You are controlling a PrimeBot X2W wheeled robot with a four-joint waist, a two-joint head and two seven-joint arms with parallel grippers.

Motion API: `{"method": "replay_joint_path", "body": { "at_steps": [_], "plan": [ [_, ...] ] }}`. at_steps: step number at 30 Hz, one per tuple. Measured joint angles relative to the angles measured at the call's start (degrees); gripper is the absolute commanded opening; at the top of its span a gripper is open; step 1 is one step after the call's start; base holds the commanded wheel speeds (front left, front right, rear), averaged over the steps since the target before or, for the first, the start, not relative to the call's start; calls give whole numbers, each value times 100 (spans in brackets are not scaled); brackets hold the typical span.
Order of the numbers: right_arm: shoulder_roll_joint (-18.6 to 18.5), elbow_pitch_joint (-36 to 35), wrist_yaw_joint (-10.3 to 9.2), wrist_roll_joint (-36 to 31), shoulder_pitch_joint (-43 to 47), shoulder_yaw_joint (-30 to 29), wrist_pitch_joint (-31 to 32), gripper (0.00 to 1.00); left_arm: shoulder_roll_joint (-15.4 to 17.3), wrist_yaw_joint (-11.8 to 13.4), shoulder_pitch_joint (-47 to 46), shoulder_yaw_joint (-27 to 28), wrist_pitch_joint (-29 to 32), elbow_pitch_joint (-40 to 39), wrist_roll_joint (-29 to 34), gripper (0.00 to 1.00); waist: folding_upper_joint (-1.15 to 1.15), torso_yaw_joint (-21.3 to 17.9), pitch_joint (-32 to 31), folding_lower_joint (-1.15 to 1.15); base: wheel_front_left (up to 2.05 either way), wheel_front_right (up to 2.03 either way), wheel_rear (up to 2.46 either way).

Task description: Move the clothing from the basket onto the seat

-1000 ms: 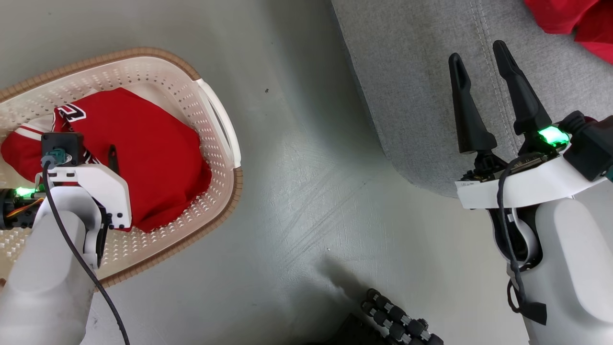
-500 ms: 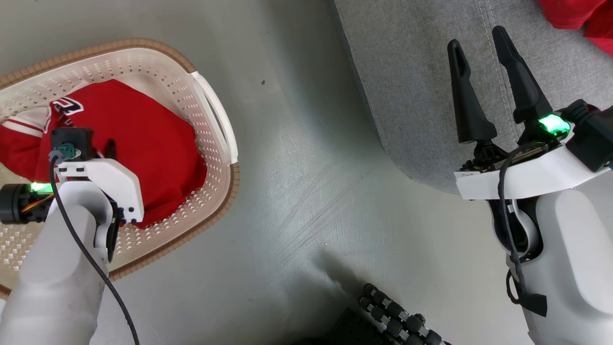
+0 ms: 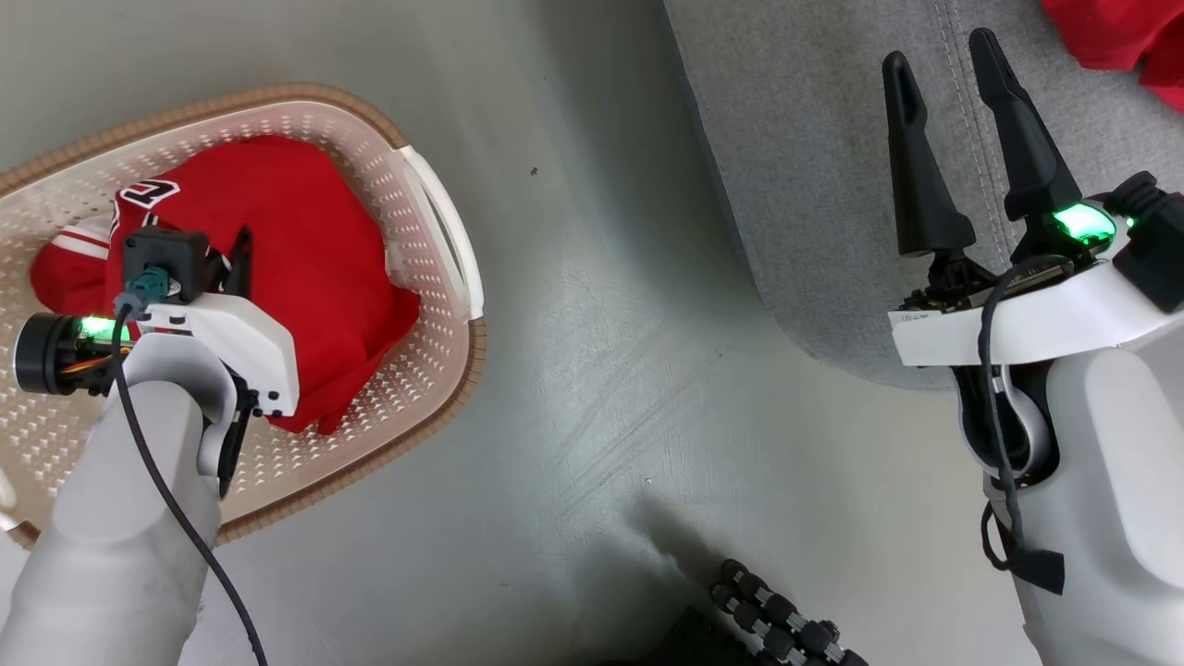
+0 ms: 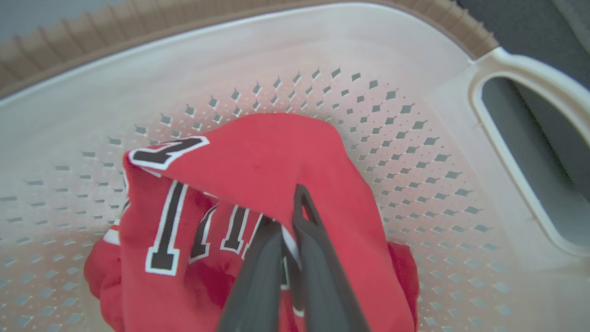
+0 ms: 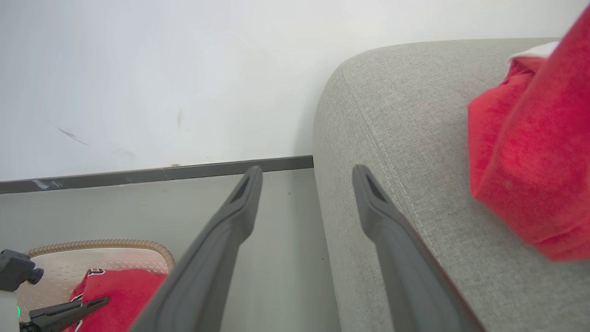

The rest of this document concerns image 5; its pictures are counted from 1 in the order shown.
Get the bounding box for grey fabric sofa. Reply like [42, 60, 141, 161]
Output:
[313, 38, 590, 332]

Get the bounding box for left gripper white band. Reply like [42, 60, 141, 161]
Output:
[0, 290, 110, 332]

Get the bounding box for red garment black white trim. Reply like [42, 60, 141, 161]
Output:
[62, 267, 167, 332]

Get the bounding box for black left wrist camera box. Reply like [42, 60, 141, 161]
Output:
[0, 249, 45, 292]

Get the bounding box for beige perforated laundry basket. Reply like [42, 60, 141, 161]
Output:
[16, 239, 176, 332]

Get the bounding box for red garment with white stripes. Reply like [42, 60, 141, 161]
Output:
[467, 5, 590, 262]

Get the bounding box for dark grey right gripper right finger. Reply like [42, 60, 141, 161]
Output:
[352, 164, 485, 332]

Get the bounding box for dark skirting board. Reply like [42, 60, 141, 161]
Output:
[0, 155, 314, 195]

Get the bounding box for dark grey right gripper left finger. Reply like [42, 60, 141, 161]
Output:
[129, 166, 264, 332]

